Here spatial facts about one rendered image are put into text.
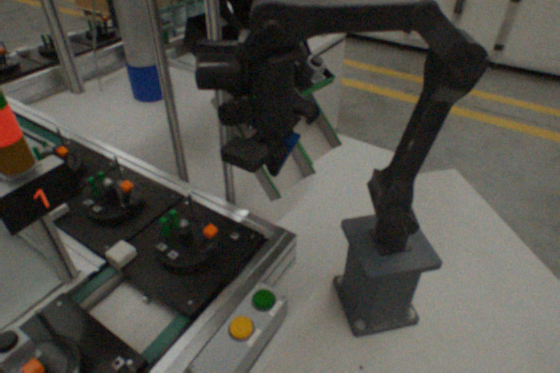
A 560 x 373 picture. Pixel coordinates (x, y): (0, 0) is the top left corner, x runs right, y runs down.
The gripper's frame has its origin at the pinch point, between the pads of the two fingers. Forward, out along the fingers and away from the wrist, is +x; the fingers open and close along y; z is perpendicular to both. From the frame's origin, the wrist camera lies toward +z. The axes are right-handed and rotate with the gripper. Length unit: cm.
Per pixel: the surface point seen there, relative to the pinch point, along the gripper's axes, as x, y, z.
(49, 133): 30, -6, 92
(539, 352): 40, -19, -50
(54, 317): 28, 31, 28
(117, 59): 35, -67, 137
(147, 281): 28.4, 16.1, 19.8
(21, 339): 16.9, 37.6, 18.8
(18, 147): -4.7, 23.5, 29.1
